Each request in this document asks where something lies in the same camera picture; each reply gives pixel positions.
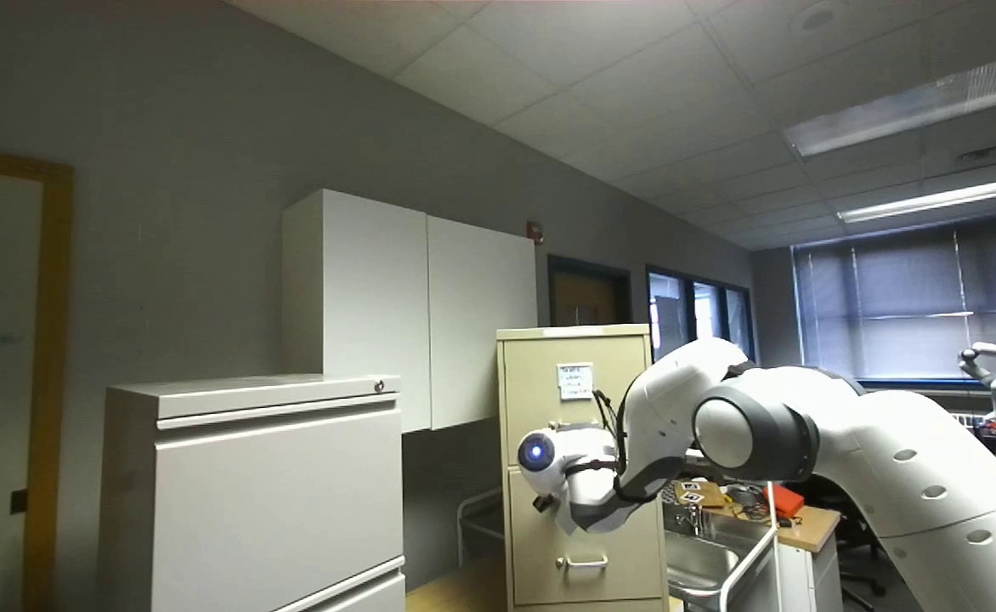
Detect file cabinet drawer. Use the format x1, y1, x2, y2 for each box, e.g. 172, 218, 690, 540
503, 449, 669, 612

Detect beige metal file cabinet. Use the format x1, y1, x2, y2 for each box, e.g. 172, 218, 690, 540
494, 322, 672, 612

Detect white paper cabinet label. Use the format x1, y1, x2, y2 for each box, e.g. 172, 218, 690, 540
553, 362, 597, 404

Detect white lateral file cabinet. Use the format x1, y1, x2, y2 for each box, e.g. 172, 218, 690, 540
97, 371, 411, 612

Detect dark wooden door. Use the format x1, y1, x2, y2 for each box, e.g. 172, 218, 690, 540
545, 257, 637, 335

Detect dark interior window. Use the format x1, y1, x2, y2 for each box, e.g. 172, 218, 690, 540
642, 267, 758, 368

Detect orange box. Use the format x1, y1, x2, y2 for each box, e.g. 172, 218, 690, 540
773, 482, 810, 529

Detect wooden desk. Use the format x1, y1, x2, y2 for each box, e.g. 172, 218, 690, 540
774, 505, 846, 612

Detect grey window blinds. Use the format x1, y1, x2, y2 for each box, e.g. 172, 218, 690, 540
793, 211, 996, 389

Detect small fluorescent ceiling light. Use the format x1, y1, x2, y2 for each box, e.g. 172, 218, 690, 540
831, 174, 996, 228

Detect large fluorescent ceiling light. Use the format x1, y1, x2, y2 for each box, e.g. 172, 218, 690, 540
782, 47, 996, 160

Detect white wall cabinet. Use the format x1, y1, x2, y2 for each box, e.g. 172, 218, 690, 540
279, 189, 545, 438

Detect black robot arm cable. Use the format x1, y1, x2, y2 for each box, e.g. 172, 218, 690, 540
588, 389, 648, 505

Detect grey wire rack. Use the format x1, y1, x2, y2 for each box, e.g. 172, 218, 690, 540
452, 482, 506, 572

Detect silver lower drawer handle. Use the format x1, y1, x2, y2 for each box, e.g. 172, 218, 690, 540
550, 548, 612, 577

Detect white bent tube rail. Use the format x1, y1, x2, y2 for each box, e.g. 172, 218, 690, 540
675, 480, 785, 612

